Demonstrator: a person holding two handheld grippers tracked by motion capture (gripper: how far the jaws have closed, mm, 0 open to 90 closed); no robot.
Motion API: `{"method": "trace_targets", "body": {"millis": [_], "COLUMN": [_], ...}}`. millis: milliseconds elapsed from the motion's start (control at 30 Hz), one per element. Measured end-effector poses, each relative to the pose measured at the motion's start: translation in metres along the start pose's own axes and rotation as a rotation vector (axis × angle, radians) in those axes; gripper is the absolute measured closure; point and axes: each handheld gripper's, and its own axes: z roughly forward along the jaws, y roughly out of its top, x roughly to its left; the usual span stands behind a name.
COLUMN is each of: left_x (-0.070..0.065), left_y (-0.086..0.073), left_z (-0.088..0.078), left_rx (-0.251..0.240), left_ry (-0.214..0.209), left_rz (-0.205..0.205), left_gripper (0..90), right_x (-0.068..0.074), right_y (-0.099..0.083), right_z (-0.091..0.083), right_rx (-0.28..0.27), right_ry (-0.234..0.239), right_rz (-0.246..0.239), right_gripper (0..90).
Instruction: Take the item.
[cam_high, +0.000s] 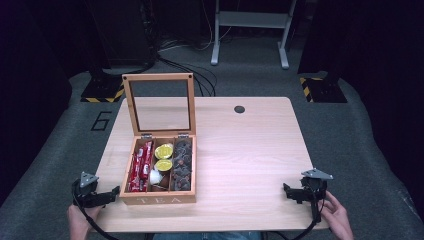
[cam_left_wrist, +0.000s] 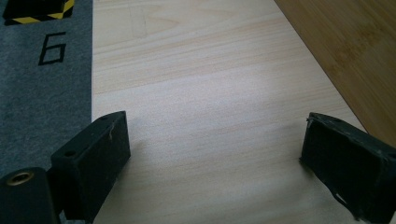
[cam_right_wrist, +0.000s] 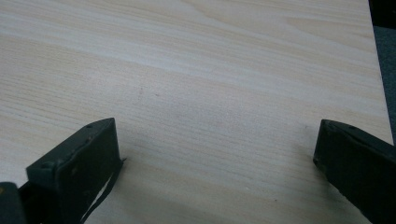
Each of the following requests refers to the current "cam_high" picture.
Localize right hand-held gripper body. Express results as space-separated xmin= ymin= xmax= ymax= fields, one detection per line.
xmin=298 ymin=168 xmax=334 ymax=224

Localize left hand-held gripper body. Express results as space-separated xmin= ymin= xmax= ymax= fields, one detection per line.
xmin=71 ymin=171 xmax=114 ymax=210

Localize wooden tea box with lid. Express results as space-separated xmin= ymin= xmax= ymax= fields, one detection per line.
xmin=118 ymin=72 xmax=198 ymax=206

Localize person's left hand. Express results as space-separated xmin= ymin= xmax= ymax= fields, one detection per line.
xmin=66 ymin=203 xmax=105 ymax=240

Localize person's right hand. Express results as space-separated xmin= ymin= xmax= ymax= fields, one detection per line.
xmin=319 ymin=190 xmax=355 ymax=240

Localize red snack packet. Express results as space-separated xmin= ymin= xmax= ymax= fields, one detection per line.
xmin=127 ymin=146 xmax=145 ymax=193
xmin=138 ymin=140 xmax=154 ymax=193

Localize white capsule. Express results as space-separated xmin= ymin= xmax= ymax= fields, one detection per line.
xmin=149 ymin=169 xmax=164 ymax=186

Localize brown capsule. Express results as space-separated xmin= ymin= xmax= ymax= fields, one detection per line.
xmin=157 ymin=174 xmax=171 ymax=190

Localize yellow-lid capsule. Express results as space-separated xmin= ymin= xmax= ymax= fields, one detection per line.
xmin=154 ymin=158 xmax=174 ymax=173
xmin=154 ymin=143 xmax=175 ymax=161

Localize pile of dark tea packets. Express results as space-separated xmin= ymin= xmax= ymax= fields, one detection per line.
xmin=171 ymin=138 xmax=194 ymax=192

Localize black stand base striped tape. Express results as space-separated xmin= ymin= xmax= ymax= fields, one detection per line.
xmin=80 ymin=70 xmax=126 ymax=104
xmin=298 ymin=75 xmax=348 ymax=104

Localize dark cabinet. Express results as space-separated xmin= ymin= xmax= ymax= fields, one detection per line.
xmin=87 ymin=0 xmax=158 ymax=69

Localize left hand-held gripper black cable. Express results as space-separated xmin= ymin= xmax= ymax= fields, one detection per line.
xmin=73 ymin=194 xmax=120 ymax=240

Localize hand-held gripper black cable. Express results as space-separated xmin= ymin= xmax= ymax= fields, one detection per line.
xmin=73 ymin=194 xmax=120 ymax=240
xmin=266 ymin=199 xmax=326 ymax=240

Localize right hand-held gripper black cable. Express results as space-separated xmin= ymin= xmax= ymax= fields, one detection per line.
xmin=266 ymin=199 xmax=326 ymax=240

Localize bundle of black floor cables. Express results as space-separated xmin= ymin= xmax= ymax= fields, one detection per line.
xmin=155 ymin=54 xmax=218 ymax=98

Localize white cables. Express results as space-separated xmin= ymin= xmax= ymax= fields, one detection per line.
xmin=158 ymin=0 xmax=234 ymax=53

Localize white metal stand frame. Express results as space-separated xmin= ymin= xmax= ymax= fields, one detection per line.
xmin=210 ymin=0 xmax=298 ymax=71

